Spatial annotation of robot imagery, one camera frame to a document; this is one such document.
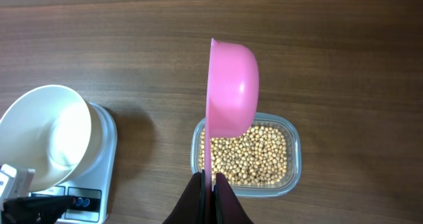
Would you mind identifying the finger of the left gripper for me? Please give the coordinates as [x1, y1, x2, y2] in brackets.
[1, 196, 75, 224]

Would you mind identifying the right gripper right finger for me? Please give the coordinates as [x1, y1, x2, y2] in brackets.
[213, 172, 253, 224]

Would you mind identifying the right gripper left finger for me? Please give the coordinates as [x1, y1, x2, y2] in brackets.
[163, 171, 206, 224]

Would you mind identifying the pink measuring scoop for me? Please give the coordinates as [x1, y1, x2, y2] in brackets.
[204, 38, 259, 191]

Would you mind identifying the white digital kitchen scale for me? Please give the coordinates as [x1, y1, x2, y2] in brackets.
[30, 103, 118, 224]

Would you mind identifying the white bowl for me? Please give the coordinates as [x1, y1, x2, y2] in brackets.
[1, 85, 102, 192]

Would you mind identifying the soybeans pile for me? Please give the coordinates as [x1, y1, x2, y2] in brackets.
[210, 125, 288, 186]

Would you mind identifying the clear plastic container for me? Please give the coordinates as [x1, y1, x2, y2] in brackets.
[190, 112, 302, 198]

